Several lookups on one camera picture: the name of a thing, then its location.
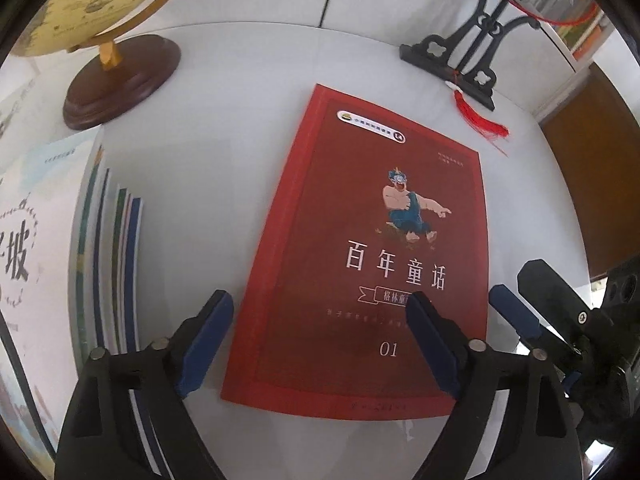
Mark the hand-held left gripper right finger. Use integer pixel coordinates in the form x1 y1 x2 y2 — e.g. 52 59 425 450
405 295 581 480

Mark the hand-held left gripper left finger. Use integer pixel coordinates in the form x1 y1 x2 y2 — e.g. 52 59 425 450
54 289 235 480

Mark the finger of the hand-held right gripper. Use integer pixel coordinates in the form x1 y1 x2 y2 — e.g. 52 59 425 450
516 258 602 356
488 284 552 347

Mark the red book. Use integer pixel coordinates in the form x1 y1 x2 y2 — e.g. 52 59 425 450
220 84 490 420

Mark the row of colourful shelf books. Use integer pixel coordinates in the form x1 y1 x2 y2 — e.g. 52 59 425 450
555 0 611 61

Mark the brown wooden panel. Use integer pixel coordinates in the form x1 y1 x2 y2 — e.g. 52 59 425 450
537 62 640 281

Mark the red tassel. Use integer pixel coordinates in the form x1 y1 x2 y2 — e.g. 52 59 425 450
445 72 511 141

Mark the black ornate fan stand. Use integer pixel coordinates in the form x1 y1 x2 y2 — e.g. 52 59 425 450
399 0 541 112

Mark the yellow globe on wooden base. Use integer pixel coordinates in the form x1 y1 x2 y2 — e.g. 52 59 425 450
10 0 203 131

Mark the black cable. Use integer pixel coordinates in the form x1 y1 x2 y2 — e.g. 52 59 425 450
0 305 58 476

